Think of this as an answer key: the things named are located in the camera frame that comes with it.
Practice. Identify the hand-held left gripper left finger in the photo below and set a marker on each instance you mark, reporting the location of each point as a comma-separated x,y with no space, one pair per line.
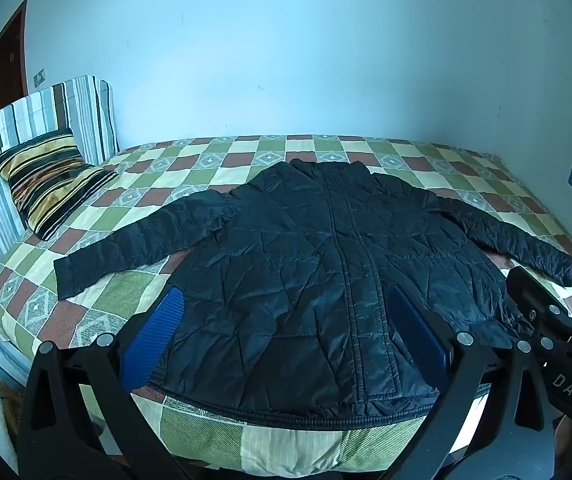
153,340

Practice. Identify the bed with checkered blanket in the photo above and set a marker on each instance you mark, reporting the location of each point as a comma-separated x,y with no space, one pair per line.
115,300

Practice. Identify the striped pillow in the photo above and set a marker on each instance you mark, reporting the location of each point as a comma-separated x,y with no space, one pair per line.
50,175

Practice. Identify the wall switch plate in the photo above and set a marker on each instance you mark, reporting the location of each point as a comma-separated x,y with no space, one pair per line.
39,77

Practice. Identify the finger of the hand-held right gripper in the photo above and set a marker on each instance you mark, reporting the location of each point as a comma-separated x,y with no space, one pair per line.
526,290

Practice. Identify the black quilted jacket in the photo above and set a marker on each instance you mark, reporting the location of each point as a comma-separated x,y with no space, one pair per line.
291,260

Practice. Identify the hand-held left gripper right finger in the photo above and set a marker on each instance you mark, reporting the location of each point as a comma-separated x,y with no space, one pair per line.
416,330

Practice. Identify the striped padded headboard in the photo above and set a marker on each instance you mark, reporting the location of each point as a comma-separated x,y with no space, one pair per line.
83,110

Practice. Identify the brown wooden door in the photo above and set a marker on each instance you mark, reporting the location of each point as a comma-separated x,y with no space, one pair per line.
10,60

